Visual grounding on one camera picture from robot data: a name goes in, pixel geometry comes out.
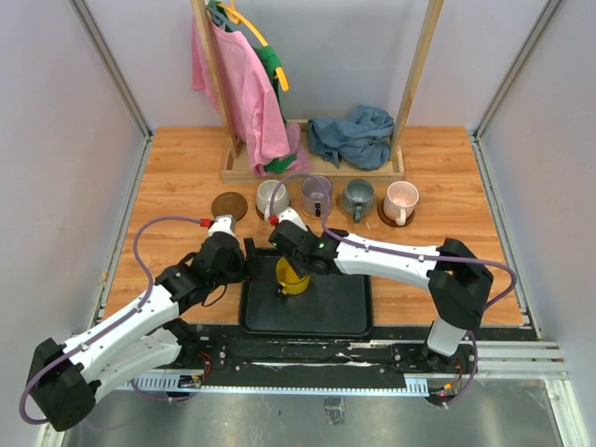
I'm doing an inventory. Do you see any yellow glass mug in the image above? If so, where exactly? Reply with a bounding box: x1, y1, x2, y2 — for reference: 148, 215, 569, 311
275, 257, 310, 297

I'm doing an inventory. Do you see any wooden clothes rack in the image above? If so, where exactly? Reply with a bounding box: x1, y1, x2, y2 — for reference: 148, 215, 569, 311
191, 1, 443, 183

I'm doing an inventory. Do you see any dark wooden coaster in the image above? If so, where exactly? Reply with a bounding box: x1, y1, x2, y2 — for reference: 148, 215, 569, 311
210, 191, 248, 221
377, 200, 415, 228

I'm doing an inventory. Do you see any green hanger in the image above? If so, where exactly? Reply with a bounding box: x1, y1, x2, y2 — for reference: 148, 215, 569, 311
206, 0, 238, 32

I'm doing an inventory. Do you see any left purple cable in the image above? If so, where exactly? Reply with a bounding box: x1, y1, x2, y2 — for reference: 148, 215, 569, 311
18, 216, 210, 426

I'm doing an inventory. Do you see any green shirt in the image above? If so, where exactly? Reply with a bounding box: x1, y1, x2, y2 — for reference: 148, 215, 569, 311
206, 1, 299, 175

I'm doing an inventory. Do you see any white ceramic mug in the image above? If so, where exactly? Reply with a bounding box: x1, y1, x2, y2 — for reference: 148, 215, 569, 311
255, 180, 291, 222

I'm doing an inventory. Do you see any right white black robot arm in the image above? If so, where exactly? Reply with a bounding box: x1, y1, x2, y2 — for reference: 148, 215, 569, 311
269, 220, 494, 373

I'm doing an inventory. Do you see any black plastic tray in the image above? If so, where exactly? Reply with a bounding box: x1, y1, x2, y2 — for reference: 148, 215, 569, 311
238, 249, 373, 337

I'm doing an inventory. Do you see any grey glass mug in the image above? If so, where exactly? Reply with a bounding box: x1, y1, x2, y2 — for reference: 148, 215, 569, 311
341, 179, 375, 224

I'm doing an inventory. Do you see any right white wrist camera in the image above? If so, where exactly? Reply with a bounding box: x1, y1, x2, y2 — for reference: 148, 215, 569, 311
277, 207, 308, 231

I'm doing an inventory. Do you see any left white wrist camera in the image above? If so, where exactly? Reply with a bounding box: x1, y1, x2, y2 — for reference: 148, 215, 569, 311
208, 214, 237, 237

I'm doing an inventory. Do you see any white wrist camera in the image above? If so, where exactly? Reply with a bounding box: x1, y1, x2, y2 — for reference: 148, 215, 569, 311
277, 207, 308, 231
208, 214, 237, 237

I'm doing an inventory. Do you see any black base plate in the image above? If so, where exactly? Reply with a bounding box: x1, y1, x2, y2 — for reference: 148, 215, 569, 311
169, 324, 478, 390

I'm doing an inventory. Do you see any woven rattan coaster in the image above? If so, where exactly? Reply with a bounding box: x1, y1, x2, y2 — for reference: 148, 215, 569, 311
336, 196, 375, 223

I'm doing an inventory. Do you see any light woven coaster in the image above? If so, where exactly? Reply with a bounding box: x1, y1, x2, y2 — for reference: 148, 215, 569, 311
301, 202, 333, 220

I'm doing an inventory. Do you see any purple glass mug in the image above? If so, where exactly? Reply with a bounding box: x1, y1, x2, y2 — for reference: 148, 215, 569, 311
301, 175, 332, 207

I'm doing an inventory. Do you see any pink shirt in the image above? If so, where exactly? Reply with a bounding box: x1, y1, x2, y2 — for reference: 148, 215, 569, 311
211, 23, 309, 175

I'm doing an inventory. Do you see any yellow hanger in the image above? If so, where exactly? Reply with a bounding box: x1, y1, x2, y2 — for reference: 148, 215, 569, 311
219, 1, 290, 92

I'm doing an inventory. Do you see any blue crumpled cloth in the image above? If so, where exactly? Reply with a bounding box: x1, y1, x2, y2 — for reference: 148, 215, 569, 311
306, 104, 395, 171

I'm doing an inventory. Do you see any pink ceramic mug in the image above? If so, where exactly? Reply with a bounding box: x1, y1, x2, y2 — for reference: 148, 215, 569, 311
383, 181, 420, 226

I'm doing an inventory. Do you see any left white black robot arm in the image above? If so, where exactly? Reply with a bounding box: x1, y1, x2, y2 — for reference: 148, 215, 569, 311
25, 231, 258, 432

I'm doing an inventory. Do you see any brown glass coaster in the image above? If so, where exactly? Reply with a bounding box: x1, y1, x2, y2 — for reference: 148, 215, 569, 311
255, 203, 292, 225

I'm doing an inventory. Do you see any aluminium front rail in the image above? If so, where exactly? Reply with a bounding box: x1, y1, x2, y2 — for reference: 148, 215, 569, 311
60, 332, 570, 397

